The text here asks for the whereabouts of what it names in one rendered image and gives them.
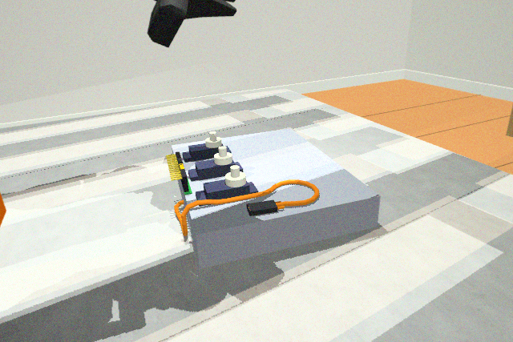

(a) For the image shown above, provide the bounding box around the black pin header strip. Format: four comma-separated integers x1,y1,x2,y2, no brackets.
176,151,192,195

